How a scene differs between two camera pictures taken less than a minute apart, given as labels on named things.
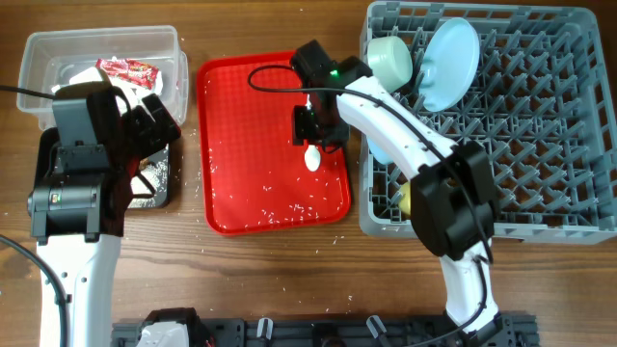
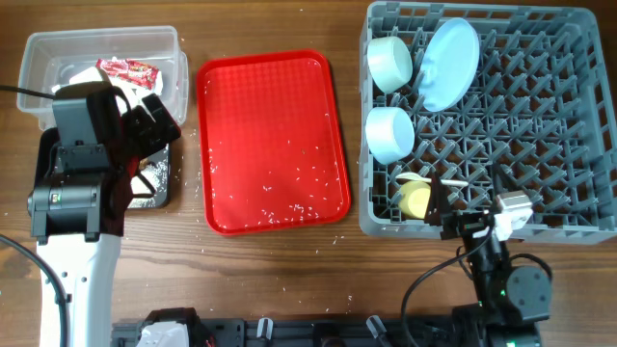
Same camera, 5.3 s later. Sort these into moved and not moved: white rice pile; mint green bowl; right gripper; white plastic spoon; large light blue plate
Moved: right gripper; white plastic spoon
Not moved: large light blue plate; mint green bowl; white rice pile
